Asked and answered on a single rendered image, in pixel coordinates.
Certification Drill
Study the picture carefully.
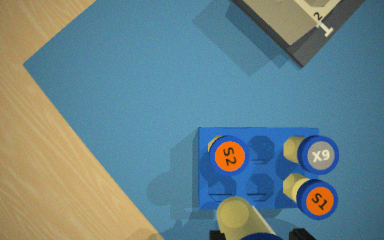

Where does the blue tube rack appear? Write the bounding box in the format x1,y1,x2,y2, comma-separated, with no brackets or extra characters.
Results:
198,127,319,209

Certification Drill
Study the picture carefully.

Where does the blue bench mat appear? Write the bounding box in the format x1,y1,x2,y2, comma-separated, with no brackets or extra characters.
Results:
23,0,384,240

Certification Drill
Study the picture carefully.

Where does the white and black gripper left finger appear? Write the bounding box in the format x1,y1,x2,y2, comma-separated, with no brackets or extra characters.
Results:
209,230,226,240

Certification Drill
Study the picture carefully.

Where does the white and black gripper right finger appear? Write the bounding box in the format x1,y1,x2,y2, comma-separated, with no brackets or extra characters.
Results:
289,228,316,240

